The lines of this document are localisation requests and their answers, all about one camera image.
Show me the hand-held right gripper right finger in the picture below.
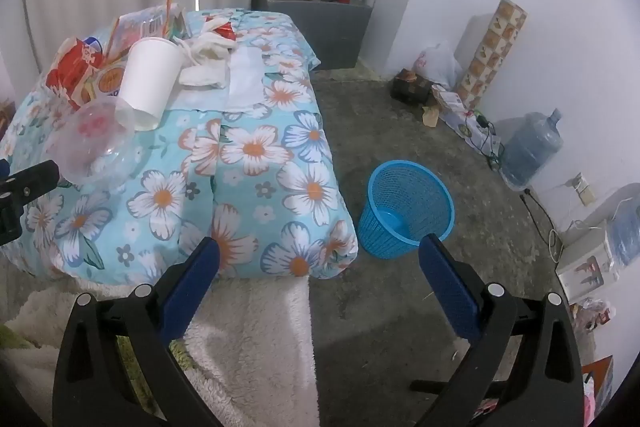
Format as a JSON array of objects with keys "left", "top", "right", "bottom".
[{"left": 410, "top": 233, "right": 586, "bottom": 427}]

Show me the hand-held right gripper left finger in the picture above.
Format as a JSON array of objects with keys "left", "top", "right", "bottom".
[{"left": 52, "top": 236, "right": 251, "bottom": 427}]

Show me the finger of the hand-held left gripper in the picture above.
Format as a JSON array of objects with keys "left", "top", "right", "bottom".
[{"left": 0, "top": 159, "right": 61, "bottom": 249}]

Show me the clear plastic dome lid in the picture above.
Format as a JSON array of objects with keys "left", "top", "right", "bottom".
[{"left": 44, "top": 101, "right": 138, "bottom": 190}]

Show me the blue plastic waste basket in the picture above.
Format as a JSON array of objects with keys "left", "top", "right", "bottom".
[{"left": 356, "top": 160, "right": 456, "bottom": 260}]

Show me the red white paper bag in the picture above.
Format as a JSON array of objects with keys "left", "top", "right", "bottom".
[{"left": 44, "top": 36, "right": 126, "bottom": 108}]

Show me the white paper cup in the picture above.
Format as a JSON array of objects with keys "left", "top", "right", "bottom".
[{"left": 116, "top": 38, "right": 186, "bottom": 132}]

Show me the clear striped snack wrapper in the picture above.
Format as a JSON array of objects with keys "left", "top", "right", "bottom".
[{"left": 107, "top": 0, "right": 188, "bottom": 52}]

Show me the white fluffy blanket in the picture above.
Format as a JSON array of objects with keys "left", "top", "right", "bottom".
[{"left": 0, "top": 257, "right": 321, "bottom": 427}]

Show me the blue floral blanket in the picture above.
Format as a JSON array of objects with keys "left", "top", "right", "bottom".
[{"left": 0, "top": 7, "right": 361, "bottom": 280}]

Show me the large water jug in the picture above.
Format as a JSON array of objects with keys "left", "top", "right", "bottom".
[{"left": 501, "top": 108, "right": 565, "bottom": 188}]

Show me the printed packet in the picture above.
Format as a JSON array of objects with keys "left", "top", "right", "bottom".
[{"left": 432, "top": 84, "right": 501, "bottom": 152}]

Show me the dark brown box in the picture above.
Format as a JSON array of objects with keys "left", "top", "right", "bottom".
[{"left": 391, "top": 68, "right": 433, "bottom": 105}]

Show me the flat white paper sheet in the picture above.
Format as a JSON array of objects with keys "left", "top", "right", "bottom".
[{"left": 227, "top": 42, "right": 266, "bottom": 112}]

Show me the white plastic shopping bag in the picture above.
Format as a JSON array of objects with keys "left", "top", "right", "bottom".
[{"left": 412, "top": 42, "right": 463, "bottom": 90}]

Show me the patterned wrapping roll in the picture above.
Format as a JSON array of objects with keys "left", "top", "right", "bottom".
[{"left": 457, "top": 0, "right": 528, "bottom": 110}]

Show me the grey cabinet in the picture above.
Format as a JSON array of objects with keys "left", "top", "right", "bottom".
[{"left": 251, "top": 0, "right": 373, "bottom": 70}]

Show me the black power cable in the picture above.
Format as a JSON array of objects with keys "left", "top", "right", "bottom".
[{"left": 520, "top": 188, "right": 563, "bottom": 260}]

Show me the wall socket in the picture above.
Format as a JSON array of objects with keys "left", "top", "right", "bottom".
[{"left": 570, "top": 174, "right": 597, "bottom": 208}]

